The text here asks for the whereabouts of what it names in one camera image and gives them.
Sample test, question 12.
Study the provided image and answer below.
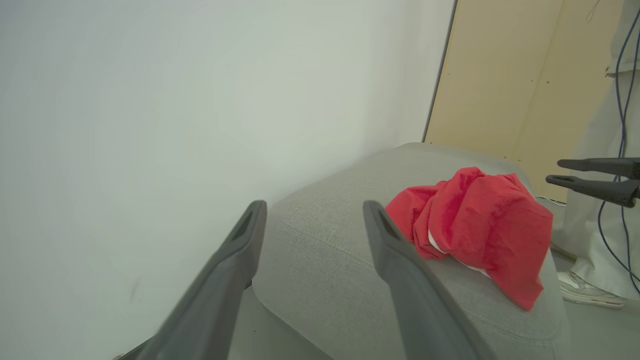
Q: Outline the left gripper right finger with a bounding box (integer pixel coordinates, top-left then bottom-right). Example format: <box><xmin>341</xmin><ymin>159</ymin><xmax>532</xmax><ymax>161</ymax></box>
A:
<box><xmin>362</xmin><ymin>199</ymin><xmax>497</xmax><ymax>360</ymax></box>

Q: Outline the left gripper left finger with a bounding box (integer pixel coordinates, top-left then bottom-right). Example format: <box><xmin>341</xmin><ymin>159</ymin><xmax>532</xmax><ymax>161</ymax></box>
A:
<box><xmin>114</xmin><ymin>199</ymin><xmax>269</xmax><ymax>360</ymax></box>

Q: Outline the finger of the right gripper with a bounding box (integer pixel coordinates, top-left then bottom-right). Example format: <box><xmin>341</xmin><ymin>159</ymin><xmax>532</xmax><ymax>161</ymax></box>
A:
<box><xmin>557</xmin><ymin>157</ymin><xmax>640</xmax><ymax>180</ymax></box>
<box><xmin>545</xmin><ymin>174</ymin><xmax>640</xmax><ymax>209</ymax></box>

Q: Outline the large red white-striped garment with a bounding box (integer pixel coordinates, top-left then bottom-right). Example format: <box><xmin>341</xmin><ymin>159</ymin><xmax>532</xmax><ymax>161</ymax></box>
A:
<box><xmin>384</xmin><ymin>166</ymin><xmax>555</xmax><ymax>312</ymax></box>

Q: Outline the person in white clothes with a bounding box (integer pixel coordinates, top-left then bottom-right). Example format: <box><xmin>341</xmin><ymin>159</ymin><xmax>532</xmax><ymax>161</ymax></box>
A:
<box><xmin>549</xmin><ymin>0</ymin><xmax>640</xmax><ymax>302</ymax></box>

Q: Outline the grey fabric sofa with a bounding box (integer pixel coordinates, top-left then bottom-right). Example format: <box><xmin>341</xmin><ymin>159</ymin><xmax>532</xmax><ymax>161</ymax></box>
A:
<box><xmin>251</xmin><ymin>142</ymin><xmax>572</xmax><ymax>360</ymax></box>

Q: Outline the white grey sneaker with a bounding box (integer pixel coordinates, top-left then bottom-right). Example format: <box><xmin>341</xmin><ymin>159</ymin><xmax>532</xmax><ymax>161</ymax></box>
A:
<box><xmin>557</xmin><ymin>270</ymin><xmax>627</xmax><ymax>310</ymax></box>

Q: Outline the beige wooden board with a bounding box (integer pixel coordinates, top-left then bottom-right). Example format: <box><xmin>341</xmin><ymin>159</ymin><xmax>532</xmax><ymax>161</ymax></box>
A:
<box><xmin>422</xmin><ymin>0</ymin><xmax>627</xmax><ymax>204</ymax></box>

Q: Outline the blue hanging cable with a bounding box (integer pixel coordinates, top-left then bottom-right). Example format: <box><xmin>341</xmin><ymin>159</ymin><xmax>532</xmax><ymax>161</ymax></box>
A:
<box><xmin>597</xmin><ymin>7</ymin><xmax>640</xmax><ymax>297</ymax></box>

